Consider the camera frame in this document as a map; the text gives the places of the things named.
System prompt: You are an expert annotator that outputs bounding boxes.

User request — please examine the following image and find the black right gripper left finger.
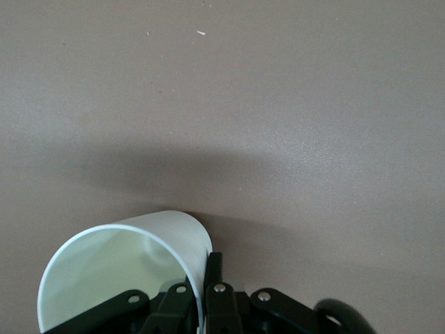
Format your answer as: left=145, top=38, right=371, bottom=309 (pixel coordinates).
left=43, top=280, right=195, bottom=334

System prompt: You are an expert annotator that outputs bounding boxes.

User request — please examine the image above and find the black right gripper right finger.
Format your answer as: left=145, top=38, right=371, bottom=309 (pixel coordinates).
left=203, top=252, right=348, bottom=334

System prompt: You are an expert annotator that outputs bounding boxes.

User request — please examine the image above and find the white plastic cup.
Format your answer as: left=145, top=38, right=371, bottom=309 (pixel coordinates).
left=37, top=209, right=213, bottom=333

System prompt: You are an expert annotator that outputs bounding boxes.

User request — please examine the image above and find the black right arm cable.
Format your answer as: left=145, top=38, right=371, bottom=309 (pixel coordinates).
left=314, top=298, right=377, bottom=334

